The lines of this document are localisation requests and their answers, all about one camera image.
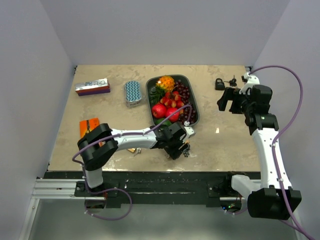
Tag black head keys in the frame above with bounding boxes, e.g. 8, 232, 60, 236
224, 75, 238, 88

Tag red apple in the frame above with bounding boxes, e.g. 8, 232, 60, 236
165, 107, 180, 123
151, 103, 167, 119

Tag orange pineapple toy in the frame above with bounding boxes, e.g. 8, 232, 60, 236
155, 75, 175, 92

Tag aluminium frame rail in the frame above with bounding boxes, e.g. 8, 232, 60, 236
18, 178, 103, 240

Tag orange razor package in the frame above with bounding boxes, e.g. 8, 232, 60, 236
78, 117, 100, 144

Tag green lime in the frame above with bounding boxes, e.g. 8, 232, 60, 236
155, 118, 172, 126

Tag purple cable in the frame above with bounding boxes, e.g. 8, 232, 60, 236
223, 65, 320, 240
71, 104, 193, 221

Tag right red apple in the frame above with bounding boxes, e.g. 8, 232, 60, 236
165, 107, 180, 123

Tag left red apple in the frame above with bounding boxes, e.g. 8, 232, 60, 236
151, 103, 167, 119

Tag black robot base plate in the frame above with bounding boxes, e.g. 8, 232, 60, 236
74, 170, 253, 209

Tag small key with ring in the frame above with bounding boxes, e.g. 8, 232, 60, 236
133, 147, 142, 157

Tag purple white toothpaste box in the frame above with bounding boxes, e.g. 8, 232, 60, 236
75, 78, 111, 97

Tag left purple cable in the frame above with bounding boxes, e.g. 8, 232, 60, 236
71, 104, 193, 221

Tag grey fruit tray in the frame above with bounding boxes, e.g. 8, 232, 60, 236
146, 74, 200, 126

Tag purple grape bunch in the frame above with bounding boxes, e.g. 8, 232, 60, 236
172, 79, 198, 124

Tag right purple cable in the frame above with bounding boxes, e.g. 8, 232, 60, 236
223, 65, 320, 240

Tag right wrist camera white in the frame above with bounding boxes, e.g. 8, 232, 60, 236
239, 72, 260, 95

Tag black Kaijing padlock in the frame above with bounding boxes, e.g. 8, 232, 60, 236
214, 78, 226, 91

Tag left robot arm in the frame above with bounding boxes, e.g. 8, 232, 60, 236
77, 122, 196, 196

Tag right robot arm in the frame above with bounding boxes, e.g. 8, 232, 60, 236
217, 84, 302, 220

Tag strawberry pile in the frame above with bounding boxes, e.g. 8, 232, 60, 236
159, 91, 185, 109

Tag open brass padlock left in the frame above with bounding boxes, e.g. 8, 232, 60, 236
127, 148, 136, 153

